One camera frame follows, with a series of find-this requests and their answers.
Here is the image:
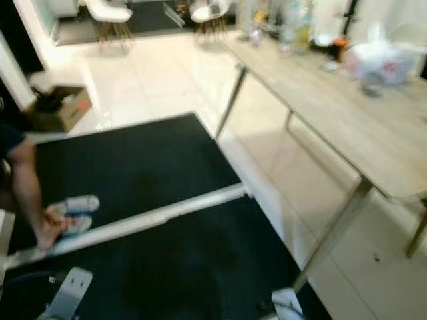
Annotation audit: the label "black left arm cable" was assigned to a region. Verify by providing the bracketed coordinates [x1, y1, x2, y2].
[0, 270, 57, 294]

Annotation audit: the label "white floor bar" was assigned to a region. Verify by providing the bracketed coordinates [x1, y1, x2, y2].
[3, 183, 251, 271]

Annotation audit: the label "white plastic bag red contents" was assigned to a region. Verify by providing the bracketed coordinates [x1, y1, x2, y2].
[340, 27, 427, 94]

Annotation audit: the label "yellow juice bottle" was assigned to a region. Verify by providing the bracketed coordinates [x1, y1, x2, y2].
[297, 0, 318, 51]

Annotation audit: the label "dark floor rug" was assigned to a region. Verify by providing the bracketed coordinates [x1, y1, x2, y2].
[57, 0, 238, 46]

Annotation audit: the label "grey slipper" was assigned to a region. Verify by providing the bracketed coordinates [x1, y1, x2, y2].
[48, 195, 101, 215]
[60, 215, 94, 235]

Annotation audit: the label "orange black boxy device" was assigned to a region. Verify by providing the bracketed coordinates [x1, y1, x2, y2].
[332, 37, 351, 64]

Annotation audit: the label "black metal stand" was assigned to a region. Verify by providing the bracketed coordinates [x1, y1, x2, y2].
[340, 0, 360, 37]

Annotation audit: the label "open brown cardboard box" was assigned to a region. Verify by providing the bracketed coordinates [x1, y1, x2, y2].
[27, 85, 93, 133]

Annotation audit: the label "person in dark shorts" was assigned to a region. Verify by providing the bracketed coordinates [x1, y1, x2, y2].
[0, 123, 71, 253]

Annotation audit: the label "wooden table metal legs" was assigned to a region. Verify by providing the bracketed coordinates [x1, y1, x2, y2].
[213, 30, 427, 291]

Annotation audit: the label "black floor mat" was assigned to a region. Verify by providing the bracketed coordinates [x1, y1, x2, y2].
[0, 197, 331, 320]
[10, 113, 242, 255]

